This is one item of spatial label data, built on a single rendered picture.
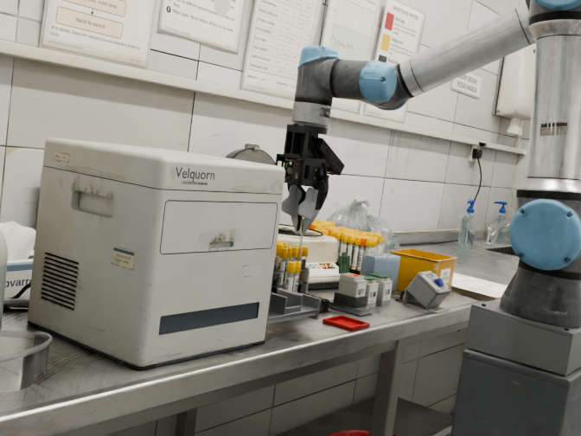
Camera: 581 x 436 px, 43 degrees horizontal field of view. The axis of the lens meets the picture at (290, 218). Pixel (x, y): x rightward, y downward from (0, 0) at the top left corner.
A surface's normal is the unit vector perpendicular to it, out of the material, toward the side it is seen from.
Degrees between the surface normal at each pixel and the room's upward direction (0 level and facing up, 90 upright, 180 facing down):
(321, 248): 90
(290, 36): 93
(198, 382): 90
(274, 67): 94
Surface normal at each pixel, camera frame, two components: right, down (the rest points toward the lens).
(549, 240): -0.45, 0.14
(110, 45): 0.79, 0.24
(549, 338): -0.60, 0.00
